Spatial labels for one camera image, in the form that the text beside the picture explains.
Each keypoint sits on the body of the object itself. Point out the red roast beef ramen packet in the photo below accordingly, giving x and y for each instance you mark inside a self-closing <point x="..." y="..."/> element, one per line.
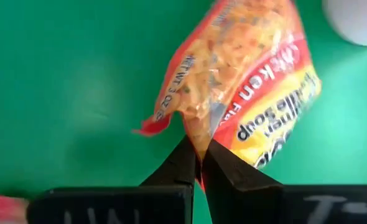
<point x="3" y="211"/>

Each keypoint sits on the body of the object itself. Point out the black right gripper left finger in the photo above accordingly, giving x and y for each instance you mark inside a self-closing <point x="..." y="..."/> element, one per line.
<point x="171" y="186"/>

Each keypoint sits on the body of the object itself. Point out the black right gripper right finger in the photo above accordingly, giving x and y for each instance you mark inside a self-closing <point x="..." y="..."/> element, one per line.
<point x="233" y="193"/>

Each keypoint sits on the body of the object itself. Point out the orange chicken ramen packet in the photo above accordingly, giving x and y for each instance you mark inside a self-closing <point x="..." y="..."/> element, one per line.
<point x="233" y="62"/>

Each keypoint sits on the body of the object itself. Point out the white plastic bin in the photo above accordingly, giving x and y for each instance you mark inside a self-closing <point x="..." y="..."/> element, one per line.
<point x="357" y="21"/>

